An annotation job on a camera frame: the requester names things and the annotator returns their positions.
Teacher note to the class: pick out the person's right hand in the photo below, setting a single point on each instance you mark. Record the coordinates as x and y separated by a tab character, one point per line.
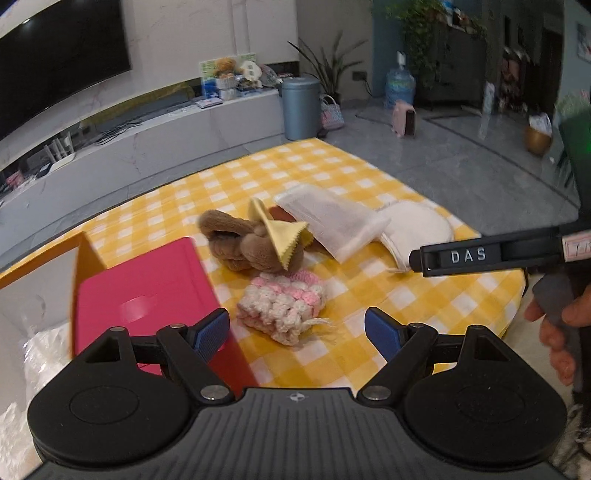
554	341

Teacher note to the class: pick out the brown plush toy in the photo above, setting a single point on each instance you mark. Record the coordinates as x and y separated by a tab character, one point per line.
254	249

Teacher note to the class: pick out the white router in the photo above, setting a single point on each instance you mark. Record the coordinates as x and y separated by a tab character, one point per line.
62	161

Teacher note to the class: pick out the white round hand fan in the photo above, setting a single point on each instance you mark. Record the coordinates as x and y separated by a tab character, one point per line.
250	71

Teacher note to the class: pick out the yellow checked tablecloth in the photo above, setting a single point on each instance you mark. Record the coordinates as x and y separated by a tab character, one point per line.
369	184

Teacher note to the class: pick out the pink space heater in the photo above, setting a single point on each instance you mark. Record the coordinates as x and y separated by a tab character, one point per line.
404	120

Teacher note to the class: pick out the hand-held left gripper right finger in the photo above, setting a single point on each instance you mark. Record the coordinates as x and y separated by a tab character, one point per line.
383	334

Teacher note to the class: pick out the yellow cloth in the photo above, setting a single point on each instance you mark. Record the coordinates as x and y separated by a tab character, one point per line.
281	235

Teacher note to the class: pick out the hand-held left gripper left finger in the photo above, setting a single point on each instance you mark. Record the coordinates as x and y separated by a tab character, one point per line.
212	332

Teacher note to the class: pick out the pastel woven basket bag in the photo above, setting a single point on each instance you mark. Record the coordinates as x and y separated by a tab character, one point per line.
332	115

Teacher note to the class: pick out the white mesh bag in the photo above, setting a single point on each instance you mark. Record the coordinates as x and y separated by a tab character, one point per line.
337	221

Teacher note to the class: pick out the dark cabinet with plants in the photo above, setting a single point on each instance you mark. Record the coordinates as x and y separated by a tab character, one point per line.
425	27

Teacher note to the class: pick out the teddy bear bouquet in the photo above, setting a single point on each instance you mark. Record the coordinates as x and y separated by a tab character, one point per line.
226	69

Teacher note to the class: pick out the white crinkled plastic bag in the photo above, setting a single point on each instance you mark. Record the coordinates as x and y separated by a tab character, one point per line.
46	355

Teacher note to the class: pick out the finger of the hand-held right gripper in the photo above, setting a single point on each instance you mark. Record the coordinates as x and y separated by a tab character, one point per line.
461	256

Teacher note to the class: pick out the grey-blue trash can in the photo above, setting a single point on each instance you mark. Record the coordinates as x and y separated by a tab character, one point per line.
300	110

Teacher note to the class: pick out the pink white knitted pouch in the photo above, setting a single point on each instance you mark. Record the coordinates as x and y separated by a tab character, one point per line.
281	304

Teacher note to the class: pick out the flat book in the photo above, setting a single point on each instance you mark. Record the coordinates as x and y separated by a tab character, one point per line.
208	103

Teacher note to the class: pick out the brown basket with bag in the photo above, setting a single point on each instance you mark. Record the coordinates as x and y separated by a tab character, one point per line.
538	141

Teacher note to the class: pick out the wall outlet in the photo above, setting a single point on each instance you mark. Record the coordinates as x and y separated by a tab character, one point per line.
359	74

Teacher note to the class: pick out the orange storage box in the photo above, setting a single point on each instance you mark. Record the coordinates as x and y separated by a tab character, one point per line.
90	263

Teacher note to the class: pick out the white marble TV cabinet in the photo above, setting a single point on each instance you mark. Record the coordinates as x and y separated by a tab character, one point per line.
161	152

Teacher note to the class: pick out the black television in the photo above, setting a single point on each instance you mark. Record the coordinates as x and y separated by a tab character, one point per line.
55	60

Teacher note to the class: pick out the long-leaf potted plant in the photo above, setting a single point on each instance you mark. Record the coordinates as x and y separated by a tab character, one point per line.
330	69

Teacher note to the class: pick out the small wall painting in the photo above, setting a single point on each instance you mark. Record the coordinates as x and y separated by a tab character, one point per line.
584	41

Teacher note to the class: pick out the blue water bottle with pump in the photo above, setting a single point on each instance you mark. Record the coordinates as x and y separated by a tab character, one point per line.
400	87

